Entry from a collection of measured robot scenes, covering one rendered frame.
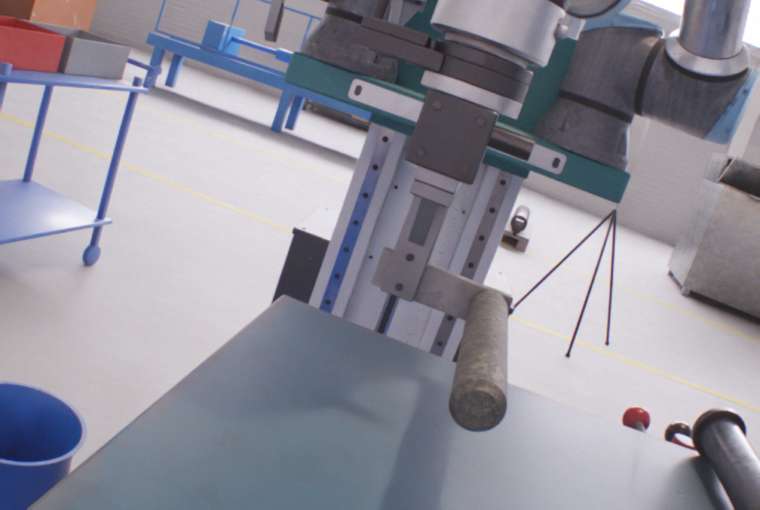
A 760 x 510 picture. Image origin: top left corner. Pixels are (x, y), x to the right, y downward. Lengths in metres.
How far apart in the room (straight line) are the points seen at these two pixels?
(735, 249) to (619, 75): 7.57
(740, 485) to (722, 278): 8.34
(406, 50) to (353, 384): 0.23
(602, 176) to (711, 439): 0.80
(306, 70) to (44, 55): 1.70
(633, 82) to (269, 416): 1.03
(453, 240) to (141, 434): 1.27
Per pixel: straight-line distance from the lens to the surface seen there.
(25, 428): 1.76
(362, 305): 1.65
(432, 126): 0.48
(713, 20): 1.24
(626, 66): 1.34
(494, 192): 1.53
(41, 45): 2.88
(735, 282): 8.92
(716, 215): 8.75
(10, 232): 2.98
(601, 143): 1.33
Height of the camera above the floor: 1.27
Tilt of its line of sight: 11 degrees down
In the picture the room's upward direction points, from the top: 20 degrees clockwise
